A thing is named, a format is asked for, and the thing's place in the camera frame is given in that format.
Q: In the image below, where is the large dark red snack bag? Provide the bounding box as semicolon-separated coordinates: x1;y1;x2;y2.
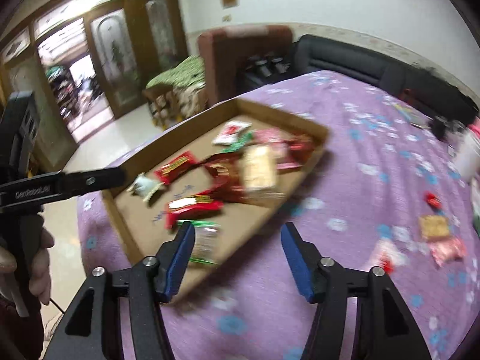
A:
202;152;247;203

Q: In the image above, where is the red white snack packet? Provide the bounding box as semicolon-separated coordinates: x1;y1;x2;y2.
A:
363;238;408;275

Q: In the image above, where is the white plastic jar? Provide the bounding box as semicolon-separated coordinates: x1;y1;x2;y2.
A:
452;125;480;183

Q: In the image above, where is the green candy packet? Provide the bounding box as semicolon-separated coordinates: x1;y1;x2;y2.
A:
221;132;255;154

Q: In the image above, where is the round pastry packet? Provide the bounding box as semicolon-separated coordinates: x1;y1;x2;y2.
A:
176;219;221;266

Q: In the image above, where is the small red snack bag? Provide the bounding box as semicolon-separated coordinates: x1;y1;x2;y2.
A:
154;150;199;185

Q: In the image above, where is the pink snack packet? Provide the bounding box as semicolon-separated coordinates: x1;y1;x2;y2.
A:
429;237;466;267

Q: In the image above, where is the long yellow biscuit packet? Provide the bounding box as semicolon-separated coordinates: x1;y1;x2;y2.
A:
418;214;451;242

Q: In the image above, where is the small white red packet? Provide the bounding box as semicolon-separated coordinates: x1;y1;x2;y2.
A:
211;120;251;146

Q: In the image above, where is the brown armchair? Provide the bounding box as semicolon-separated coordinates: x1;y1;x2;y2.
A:
197;24;293;106

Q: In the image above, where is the cardboard box tray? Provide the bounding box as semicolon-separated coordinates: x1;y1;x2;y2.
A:
102;98;329;297

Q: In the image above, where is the person's left hand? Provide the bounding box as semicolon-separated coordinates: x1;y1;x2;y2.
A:
1;228;55;317

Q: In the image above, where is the purple floral tablecloth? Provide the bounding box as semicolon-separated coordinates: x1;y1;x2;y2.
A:
76;68;480;360

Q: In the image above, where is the black small box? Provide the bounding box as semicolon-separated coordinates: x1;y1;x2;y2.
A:
429;115;464;144

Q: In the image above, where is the green white snack packet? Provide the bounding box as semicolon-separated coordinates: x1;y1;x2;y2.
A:
127;173;165;205

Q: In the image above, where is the yellow cracker packet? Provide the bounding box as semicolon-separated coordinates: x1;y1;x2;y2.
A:
241;144;278;194

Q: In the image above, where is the black sofa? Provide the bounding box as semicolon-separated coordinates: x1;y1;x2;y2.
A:
292;34;479;125

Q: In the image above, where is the wooden glass door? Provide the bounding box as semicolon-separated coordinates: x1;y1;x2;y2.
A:
1;0;187;171

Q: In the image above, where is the green patterned cushion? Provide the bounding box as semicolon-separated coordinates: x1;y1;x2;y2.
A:
145;55;205;89

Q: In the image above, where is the booklet on table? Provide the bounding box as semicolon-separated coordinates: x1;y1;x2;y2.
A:
394;103;431;129

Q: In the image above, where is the red peanut snack packet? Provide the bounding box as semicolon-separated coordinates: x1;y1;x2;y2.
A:
165;193;224;230

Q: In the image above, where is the small red candy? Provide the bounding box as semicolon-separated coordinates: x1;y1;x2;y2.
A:
424;192;442;211

